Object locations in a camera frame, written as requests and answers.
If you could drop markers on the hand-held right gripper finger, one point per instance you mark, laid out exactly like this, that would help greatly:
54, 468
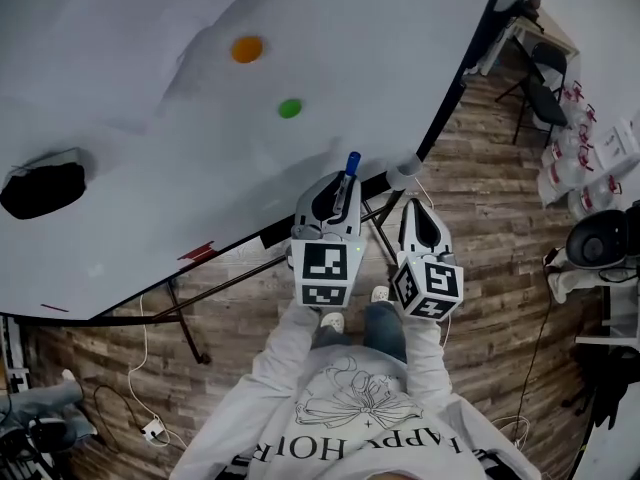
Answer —
406, 240
445, 243

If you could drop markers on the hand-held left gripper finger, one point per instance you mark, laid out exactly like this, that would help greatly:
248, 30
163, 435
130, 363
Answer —
305, 208
354, 208

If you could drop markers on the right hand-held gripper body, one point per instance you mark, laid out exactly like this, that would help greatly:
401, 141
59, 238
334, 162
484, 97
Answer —
440, 280

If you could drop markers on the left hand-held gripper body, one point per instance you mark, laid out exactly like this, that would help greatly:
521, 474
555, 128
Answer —
325, 263

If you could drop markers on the blue capped whiteboard marker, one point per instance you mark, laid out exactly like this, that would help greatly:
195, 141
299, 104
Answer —
353, 160

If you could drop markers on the person's right forearm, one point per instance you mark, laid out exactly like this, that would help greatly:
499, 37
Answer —
425, 358

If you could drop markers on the person's left forearm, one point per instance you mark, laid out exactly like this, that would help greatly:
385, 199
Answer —
290, 348

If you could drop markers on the large white whiteboard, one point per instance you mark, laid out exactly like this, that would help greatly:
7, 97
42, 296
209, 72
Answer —
375, 68

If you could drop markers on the black whiteboard eraser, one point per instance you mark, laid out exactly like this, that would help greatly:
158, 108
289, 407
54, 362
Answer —
42, 190

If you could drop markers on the person's left white shoe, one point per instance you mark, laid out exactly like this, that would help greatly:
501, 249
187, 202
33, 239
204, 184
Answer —
332, 322

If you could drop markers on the person's white shoe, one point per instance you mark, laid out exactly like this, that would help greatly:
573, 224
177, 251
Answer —
380, 294
332, 322

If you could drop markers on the person's right white shoe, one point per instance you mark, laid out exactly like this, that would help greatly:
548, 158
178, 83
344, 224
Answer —
380, 294

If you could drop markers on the clear plastic cup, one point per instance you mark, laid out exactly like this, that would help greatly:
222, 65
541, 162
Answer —
406, 173

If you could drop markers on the person's right leg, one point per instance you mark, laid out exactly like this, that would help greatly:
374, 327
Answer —
385, 333

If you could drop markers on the person's leg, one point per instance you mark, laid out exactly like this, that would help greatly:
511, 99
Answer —
330, 339
385, 333

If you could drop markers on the person's left leg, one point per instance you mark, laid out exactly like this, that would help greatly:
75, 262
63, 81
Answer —
330, 339

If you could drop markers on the green round magnet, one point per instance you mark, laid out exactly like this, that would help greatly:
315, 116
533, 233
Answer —
290, 109

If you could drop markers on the pile of clear water bottles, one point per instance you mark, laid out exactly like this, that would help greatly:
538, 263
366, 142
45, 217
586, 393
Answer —
560, 173

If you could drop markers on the white printed sweatshirt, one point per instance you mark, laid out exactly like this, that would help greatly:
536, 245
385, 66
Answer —
360, 418

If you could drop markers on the orange round magnet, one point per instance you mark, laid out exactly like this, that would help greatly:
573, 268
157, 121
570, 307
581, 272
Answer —
246, 49

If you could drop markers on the black folding chair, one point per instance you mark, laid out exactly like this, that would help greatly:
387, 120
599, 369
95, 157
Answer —
545, 103

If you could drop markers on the wooden table white legs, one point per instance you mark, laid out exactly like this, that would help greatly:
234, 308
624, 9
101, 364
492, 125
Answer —
555, 33

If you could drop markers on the white floor power strip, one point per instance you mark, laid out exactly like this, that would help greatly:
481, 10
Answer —
154, 430

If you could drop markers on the thin red tape strip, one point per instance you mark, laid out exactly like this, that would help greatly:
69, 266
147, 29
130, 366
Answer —
54, 308

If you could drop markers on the white desk frame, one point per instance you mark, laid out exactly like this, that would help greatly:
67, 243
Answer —
620, 313

